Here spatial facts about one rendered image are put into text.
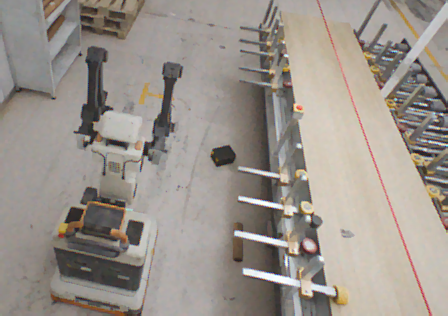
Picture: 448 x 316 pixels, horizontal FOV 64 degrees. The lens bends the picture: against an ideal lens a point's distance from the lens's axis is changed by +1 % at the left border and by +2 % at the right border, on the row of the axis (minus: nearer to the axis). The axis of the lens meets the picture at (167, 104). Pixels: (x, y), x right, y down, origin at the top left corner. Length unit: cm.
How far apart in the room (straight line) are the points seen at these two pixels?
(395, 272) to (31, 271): 235
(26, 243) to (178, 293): 122
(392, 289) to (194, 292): 129
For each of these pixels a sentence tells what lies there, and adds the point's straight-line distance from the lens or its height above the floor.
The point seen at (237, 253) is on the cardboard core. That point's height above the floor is 8.
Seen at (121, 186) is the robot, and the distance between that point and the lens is 224.
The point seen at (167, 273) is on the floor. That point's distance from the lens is 294.
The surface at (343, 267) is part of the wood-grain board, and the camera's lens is 231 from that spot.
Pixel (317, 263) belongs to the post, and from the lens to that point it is 193.
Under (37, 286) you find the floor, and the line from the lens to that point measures 294.
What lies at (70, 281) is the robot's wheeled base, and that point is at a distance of 262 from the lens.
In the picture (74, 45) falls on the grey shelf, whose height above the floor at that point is 14.
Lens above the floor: 273
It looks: 43 degrees down
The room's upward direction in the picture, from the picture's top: 9 degrees clockwise
